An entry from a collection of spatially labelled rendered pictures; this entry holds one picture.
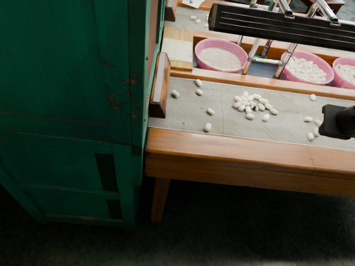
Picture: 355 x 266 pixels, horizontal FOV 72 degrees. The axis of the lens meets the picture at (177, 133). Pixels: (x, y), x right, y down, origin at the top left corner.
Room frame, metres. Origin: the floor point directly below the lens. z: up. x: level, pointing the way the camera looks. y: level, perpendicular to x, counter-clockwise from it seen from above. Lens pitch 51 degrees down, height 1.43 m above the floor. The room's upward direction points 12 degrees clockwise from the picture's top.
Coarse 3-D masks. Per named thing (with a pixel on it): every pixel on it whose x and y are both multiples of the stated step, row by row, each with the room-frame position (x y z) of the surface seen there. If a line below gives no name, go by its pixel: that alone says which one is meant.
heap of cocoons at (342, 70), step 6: (336, 66) 1.22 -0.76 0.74; (342, 66) 1.23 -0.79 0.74; (348, 66) 1.26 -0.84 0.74; (354, 66) 1.26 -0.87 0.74; (342, 72) 1.19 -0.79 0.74; (348, 72) 1.19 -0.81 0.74; (354, 72) 1.22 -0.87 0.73; (348, 78) 1.14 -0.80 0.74; (354, 78) 1.17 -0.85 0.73; (354, 84) 1.10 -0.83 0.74
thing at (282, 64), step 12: (276, 0) 0.95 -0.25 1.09; (288, 12) 0.81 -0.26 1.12; (312, 12) 0.98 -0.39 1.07; (324, 12) 0.89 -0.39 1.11; (336, 24) 0.82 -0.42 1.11; (252, 48) 0.96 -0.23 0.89; (288, 48) 0.98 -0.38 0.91; (252, 60) 0.96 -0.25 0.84; (264, 60) 0.97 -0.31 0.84; (276, 72) 0.98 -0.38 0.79
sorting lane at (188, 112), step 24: (168, 96) 0.73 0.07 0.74; (192, 96) 0.77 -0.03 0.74; (216, 96) 0.80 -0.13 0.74; (264, 96) 0.86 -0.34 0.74; (288, 96) 0.90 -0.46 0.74; (168, 120) 0.61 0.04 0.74; (192, 120) 0.63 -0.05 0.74; (216, 120) 0.66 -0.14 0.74; (240, 120) 0.68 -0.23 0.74; (288, 120) 0.74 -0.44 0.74; (312, 120) 0.77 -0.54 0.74; (312, 144) 0.64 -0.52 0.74; (336, 144) 0.66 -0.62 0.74
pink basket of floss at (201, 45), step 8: (208, 40) 1.18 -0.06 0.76; (216, 40) 1.20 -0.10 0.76; (224, 40) 1.20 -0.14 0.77; (200, 48) 1.13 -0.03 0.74; (224, 48) 1.19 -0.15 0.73; (232, 48) 1.18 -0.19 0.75; (240, 48) 1.16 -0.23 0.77; (240, 56) 1.13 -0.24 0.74; (200, 64) 1.00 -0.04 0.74; (232, 72) 0.97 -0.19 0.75
